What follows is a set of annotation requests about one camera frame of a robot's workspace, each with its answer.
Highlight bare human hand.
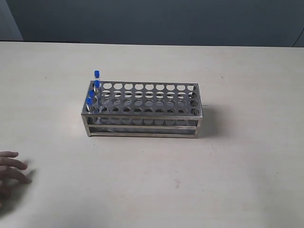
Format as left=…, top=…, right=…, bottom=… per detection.
left=0, top=151, right=31, bottom=208

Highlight blue-capped tube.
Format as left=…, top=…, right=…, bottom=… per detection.
left=94, top=80, right=102, bottom=106
left=88, top=90, right=96, bottom=105
left=94, top=70, right=100, bottom=94
left=85, top=97, right=96, bottom=124

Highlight stainless steel test tube rack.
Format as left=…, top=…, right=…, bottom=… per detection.
left=81, top=81, right=203, bottom=138

